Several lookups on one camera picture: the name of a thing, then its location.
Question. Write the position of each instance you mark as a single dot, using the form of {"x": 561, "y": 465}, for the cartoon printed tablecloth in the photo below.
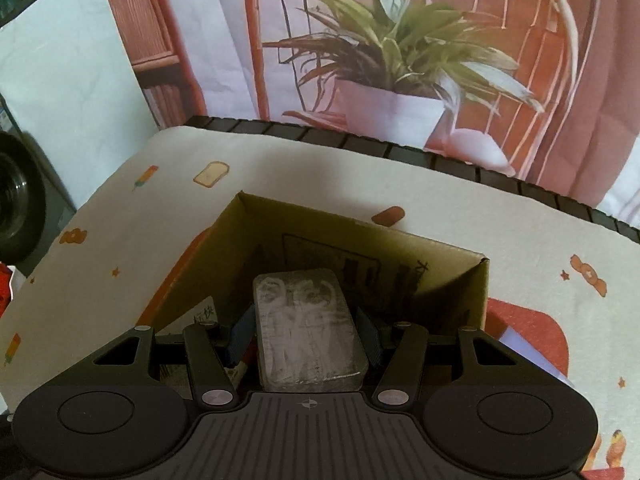
{"x": 150, "y": 200}

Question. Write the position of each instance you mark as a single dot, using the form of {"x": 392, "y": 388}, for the clear plastic box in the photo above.
{"x": 305, "y": 330}

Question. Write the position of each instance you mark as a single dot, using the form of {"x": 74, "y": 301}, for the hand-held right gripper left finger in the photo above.
{"x": 242, "y": 335}

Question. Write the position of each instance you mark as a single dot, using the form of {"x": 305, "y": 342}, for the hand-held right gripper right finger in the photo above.
{"x": 370, "y": 345}

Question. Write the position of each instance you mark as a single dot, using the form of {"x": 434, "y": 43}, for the brown cardboard box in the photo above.
{"x": 450, "y": 280}

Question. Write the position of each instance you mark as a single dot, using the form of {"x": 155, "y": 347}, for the purple case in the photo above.
{"x": 530, "y": 352}

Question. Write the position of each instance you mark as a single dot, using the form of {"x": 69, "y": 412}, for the printed room backdrop cloth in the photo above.
{"x": 575, "y": 110}

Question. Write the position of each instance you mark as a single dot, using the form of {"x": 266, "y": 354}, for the black ribbed table edge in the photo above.
{"x": 400, "y": 152}

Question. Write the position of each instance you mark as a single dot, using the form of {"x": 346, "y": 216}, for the white marbled panel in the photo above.
{"x": 65, "y": 85}

